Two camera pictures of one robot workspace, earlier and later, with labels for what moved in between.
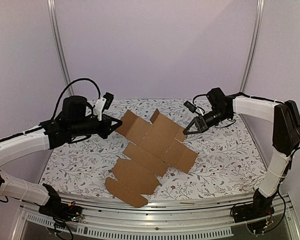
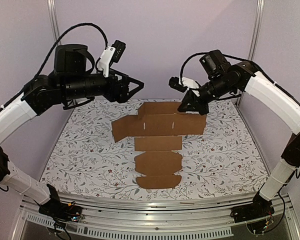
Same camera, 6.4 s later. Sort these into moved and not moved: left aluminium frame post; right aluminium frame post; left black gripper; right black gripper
Moved: right black gripper; left black gripper
Not moved: left aluminium frame post; right aluminium frame post
